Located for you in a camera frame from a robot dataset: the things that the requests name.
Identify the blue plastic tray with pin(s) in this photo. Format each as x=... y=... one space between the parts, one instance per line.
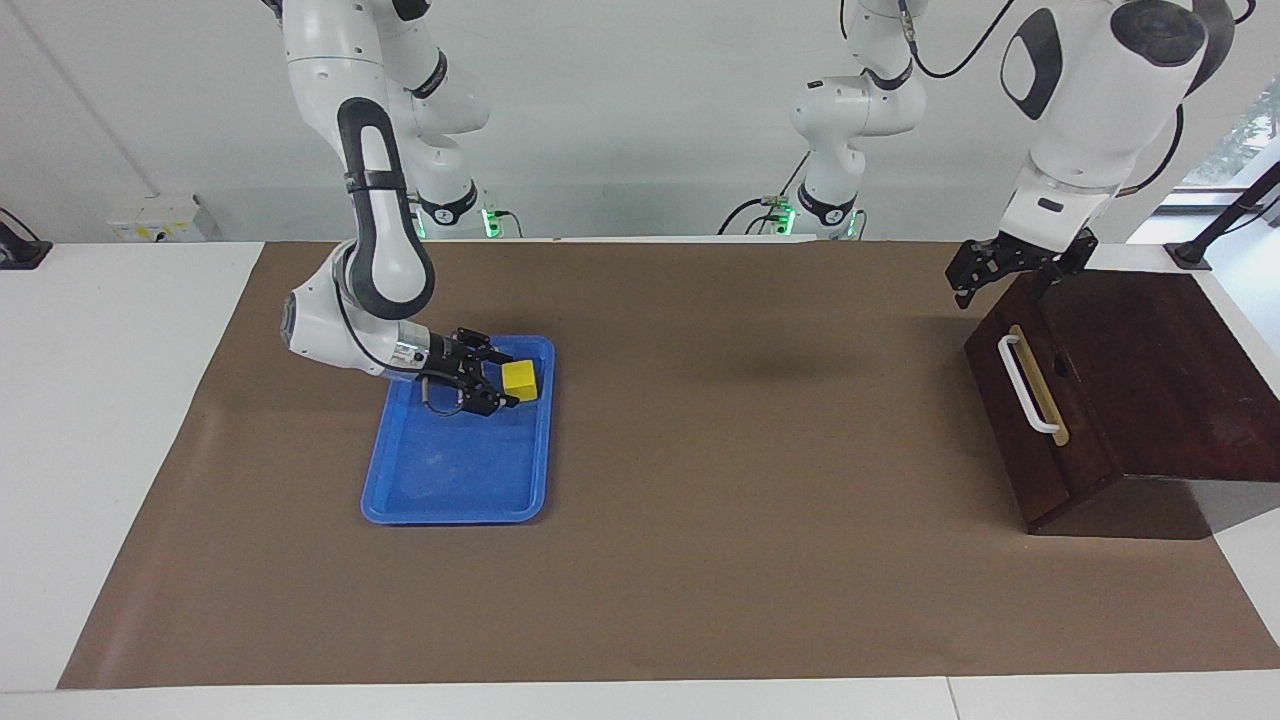
x=450 y=470

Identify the dark wooden drawer cabinet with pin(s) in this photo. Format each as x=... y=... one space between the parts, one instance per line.
x=1150 y=370

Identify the window with greenery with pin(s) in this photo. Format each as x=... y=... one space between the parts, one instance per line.
x=1240 y=140

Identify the white wall outlet box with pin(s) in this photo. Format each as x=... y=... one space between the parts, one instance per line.
x=160 y=222

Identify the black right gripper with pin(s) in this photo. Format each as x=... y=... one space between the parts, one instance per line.
x=440 y=360

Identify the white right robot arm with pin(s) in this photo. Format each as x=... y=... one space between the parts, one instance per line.
x=385 y=250

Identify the brown table mat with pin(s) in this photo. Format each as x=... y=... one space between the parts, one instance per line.
x=700 y=500

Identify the dark wooden drawer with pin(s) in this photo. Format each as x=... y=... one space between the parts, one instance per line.
x=1020 y=450

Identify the yellow cube block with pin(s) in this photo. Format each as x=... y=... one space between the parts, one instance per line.
x=522 y=382

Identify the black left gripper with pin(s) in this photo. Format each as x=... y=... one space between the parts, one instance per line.
x=1040 y=260

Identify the black stand with base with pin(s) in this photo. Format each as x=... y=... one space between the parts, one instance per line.
x=1190 y=255

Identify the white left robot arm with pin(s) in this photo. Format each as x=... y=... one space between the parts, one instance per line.
x=1090 y=110

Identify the black table clamp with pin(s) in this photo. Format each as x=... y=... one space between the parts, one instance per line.
x=20 y=255

